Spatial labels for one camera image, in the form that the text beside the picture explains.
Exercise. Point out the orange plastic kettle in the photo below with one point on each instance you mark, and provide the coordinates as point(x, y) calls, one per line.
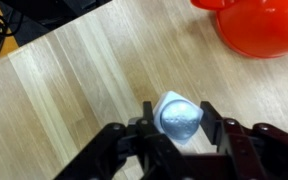
point(260, 30)

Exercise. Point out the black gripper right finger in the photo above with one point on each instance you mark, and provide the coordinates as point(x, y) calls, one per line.
point(260, 150)

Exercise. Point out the silver white small cup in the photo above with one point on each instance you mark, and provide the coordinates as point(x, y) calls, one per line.
point(179, 121)

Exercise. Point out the black equipment frame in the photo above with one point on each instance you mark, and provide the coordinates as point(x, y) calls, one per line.
point(50, 16)

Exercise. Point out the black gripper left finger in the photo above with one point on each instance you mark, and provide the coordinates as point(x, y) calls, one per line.
point(117, 150)

